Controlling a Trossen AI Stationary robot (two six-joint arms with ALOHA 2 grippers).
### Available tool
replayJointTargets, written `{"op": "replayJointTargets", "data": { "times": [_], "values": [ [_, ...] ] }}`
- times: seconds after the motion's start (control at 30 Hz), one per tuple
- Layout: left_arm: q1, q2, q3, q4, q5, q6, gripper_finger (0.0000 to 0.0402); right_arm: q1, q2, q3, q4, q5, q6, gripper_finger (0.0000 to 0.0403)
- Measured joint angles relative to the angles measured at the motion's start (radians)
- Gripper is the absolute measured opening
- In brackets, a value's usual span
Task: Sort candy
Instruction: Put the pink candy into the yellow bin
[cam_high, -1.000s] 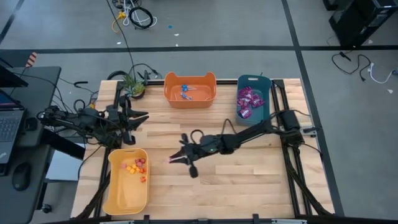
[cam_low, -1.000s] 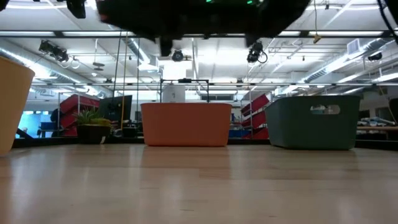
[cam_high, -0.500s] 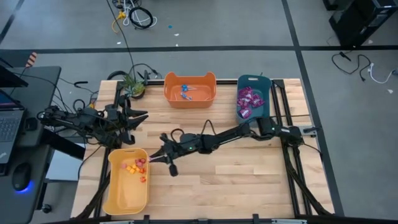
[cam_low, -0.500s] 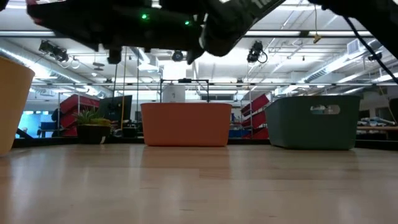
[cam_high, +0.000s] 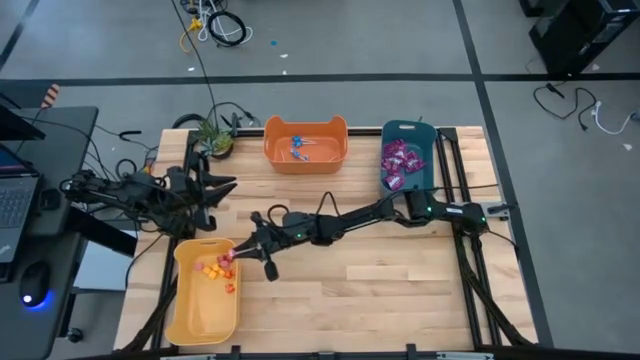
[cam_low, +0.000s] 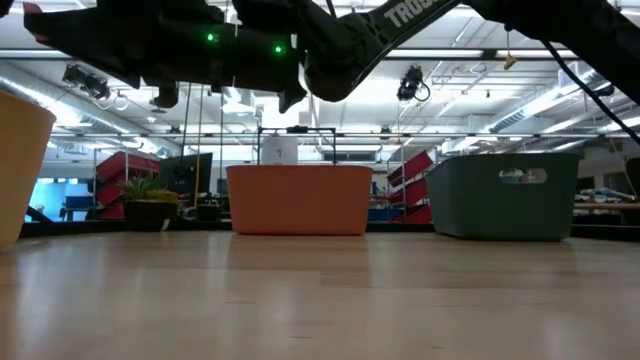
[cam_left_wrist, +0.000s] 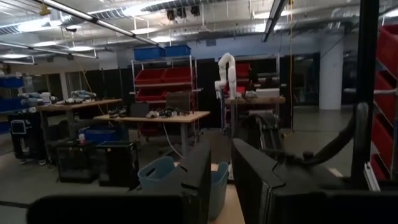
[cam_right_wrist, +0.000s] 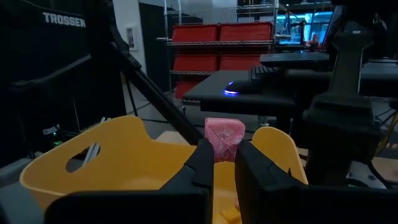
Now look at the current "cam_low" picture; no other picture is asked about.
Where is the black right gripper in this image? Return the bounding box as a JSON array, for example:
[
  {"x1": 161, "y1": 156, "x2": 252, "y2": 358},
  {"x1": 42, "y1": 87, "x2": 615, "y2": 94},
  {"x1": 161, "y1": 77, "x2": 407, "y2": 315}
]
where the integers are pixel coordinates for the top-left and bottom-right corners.
[{"x1": 23, "y1": 0, "x2": 307, "y2": 114}]

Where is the yellow plastic bin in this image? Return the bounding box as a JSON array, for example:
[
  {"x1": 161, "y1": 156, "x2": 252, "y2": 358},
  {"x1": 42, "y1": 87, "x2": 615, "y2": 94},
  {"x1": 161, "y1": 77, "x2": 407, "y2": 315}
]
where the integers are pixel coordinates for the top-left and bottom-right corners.
[{"x1": 0, "y1": 89, "x2": 57, "y2": 251}]

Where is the orange plastic bin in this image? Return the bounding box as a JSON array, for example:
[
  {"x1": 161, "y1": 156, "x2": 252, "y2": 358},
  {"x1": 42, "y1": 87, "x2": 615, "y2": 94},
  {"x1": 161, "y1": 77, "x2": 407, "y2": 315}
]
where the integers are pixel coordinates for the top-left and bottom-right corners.
[{"x1": 225, "y1": 164, "x2": 375, "y2": 236}]

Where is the teal plastic bin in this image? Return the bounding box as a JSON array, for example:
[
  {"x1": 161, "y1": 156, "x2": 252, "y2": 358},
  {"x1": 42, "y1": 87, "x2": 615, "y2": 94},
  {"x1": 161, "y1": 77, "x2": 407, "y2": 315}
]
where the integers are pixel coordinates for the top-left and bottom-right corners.
[{"x1": 426, "y1": 152, "x2": 582, "y2": 242}]

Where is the white LED light bar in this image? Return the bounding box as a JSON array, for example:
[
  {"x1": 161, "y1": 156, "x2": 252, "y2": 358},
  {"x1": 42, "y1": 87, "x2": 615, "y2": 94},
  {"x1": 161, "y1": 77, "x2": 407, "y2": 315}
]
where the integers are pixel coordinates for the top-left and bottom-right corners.
[
  {"x1": 0, "y1": 48, "x2": 66, "y2": 59},
  {"x1": 387, "y1": 48, "x2": 484, "y2": 59},
  {"x1": 496, "y1": 48, "x2": 576, "y2": 59}
]

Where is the red bin rack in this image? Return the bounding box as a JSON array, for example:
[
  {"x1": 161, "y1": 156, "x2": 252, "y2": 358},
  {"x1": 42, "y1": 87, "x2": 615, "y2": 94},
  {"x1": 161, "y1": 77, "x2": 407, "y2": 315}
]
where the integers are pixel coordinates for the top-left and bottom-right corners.
[
  {"x1": 94, "y1": 149, "x2": 162, "y2": 222},
  {"x1": 384, "y1": 149, "x2": 435, "y2": 225}
]

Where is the dark background table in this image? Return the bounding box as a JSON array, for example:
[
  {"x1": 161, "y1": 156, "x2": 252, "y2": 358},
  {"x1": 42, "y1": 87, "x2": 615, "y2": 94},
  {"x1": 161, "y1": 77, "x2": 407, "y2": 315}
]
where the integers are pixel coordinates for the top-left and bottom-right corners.
[{"x1": 59, "y1": 194, "x2": 97, "y2": 221}]

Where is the black background monitor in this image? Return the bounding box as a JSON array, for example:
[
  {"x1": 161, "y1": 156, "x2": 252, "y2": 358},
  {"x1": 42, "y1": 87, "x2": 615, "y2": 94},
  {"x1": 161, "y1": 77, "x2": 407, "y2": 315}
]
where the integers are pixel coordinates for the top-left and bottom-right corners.
[{"x1": 158, "y1": 152, "x2": 215, "y2": 209}]

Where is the small potted green plant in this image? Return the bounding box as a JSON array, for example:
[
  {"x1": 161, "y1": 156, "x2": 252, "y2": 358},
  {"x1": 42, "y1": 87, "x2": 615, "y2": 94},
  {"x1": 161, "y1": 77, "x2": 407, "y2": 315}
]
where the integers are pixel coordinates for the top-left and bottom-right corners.
[{"x1": 121, "y1": 173, "x2": 180, "y2": 233}]

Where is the white cylindrical background object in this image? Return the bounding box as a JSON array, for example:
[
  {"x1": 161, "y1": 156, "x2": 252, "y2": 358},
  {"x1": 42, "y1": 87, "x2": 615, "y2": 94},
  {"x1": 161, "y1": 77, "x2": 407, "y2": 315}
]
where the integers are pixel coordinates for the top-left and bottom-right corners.
[{"x1": 260, "y1": 135, "x2": 300, "y2": 166}]

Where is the blue background bin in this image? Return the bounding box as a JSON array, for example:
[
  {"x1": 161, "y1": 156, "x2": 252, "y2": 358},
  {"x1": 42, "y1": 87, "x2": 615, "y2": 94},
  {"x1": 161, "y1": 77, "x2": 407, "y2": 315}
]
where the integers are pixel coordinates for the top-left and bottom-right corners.
[{"x1": 368, "y1": 207, "x2": 404, "y2": 222}]

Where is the white ceiling vent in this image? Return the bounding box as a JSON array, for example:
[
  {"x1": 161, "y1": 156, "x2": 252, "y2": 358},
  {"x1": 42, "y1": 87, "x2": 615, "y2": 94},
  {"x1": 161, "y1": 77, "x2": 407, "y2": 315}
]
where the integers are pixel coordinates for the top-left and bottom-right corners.
[{"x1": 557, "y1": 67, "x2": 580, "y2": 89}]

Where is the wooden background table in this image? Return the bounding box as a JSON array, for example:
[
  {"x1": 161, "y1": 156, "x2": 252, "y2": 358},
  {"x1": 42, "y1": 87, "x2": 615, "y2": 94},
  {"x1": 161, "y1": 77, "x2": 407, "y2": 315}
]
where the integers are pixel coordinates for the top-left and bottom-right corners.
[{"x1": 572, "y1": 187, "x2": 640, "y2": 226}]

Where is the thin black hanging cable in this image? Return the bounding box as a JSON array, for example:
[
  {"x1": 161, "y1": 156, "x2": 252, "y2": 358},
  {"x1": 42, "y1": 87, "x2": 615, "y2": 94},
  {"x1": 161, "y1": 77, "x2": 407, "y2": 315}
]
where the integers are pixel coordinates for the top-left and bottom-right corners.
[{"x1": 180, "y1": 82, "x2": 194, "y2": 159}]

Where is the black aluminium table frame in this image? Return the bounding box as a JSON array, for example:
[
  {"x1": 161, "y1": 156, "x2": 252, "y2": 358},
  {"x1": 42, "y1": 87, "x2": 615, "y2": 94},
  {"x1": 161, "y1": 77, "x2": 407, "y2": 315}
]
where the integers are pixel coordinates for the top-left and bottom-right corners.
[{"x1": 22, "y1": 219, "x2": 640, "y2": 241}]

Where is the black camera with cable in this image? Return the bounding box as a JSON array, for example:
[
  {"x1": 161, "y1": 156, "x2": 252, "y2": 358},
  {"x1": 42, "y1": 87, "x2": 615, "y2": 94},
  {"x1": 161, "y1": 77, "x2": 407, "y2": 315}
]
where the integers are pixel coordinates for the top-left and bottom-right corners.
[{"x1": 397, "y1": 64, "x2": 431, "y2": 104}]

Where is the black overhead frame bar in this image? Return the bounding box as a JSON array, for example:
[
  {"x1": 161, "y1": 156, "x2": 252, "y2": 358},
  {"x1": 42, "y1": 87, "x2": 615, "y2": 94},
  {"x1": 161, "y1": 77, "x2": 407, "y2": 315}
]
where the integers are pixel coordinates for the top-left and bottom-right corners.
[{"x1": 0, "y1": 47, "x2": 591, "y2": 62}]

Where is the black background rail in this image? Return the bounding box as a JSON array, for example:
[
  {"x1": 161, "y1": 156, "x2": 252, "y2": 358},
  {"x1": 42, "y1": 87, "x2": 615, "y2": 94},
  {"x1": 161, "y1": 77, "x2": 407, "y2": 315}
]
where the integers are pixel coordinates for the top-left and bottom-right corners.
[{"x1": 49, "y1": 130, "x2": 640, "y2": 140}]

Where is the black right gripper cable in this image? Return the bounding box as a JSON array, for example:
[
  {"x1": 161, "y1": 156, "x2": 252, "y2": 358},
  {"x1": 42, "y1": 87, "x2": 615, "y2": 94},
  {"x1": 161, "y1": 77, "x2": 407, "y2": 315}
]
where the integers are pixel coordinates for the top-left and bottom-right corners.
[{"x1": 542, "y1": 39, "x2": 640, "y2": 147}]

